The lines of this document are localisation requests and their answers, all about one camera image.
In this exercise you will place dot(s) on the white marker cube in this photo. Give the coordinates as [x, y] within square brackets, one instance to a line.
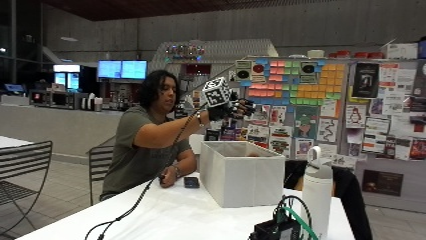
[216, 91]

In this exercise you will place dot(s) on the silver wristwatch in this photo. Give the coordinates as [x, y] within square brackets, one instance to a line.
[177, 170]

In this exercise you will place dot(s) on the black electronic device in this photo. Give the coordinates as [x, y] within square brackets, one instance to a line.
[275, 230]

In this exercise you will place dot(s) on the small red container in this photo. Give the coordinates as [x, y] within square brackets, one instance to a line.
[341, 54]

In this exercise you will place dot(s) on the grey service counter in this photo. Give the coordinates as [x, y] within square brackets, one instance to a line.
[58, 126]

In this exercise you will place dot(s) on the the person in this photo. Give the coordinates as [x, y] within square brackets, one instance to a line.
[134, 153]

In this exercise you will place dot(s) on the lit drinks fridge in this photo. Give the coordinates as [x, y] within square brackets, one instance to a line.
[67, 78]

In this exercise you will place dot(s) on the narrow black metal slat chair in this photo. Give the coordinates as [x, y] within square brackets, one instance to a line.
[100, 163]

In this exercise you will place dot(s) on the wide red container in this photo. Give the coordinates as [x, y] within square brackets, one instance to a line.
[369, 55]

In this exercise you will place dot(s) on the black portrait poster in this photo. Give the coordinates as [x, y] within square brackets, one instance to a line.
[365, 80]

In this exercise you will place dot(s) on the white tub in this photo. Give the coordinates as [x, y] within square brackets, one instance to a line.
[316, 54]

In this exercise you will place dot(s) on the white water bottle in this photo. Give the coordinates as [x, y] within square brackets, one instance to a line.
[317, 193]

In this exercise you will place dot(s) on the blue wall screen pair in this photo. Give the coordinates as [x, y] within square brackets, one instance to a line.
[122, 69]

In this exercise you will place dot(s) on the black jacket on chair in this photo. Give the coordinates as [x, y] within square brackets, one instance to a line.
[353, 196]

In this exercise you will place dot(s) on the large black metal slat chair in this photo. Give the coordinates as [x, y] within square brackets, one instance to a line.
[24, 160]

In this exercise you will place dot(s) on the black smartphone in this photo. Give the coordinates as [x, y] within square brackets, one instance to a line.
[192, 182]

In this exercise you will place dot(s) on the white cardboard box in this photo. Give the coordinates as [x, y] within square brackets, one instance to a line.
[401, 51]

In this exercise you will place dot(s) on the white fabric storage box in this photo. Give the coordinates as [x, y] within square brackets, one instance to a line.
[241, 173]

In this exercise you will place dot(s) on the notice board with sticky notes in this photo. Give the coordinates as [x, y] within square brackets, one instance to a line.
[320, 100]

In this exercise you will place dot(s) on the dark landscape poster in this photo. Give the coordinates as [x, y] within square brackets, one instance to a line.
[382, 182]

